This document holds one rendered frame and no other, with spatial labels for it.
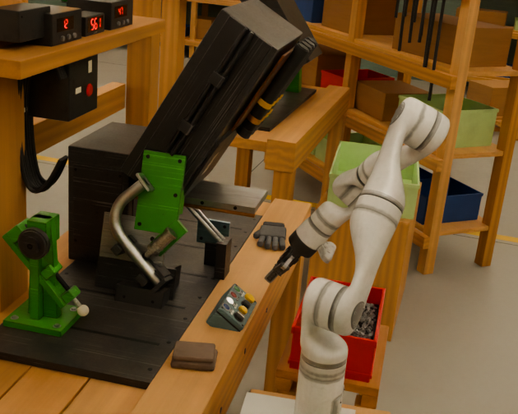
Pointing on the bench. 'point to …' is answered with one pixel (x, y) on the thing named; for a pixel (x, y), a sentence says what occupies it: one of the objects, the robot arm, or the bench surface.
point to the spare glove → (270, 232)
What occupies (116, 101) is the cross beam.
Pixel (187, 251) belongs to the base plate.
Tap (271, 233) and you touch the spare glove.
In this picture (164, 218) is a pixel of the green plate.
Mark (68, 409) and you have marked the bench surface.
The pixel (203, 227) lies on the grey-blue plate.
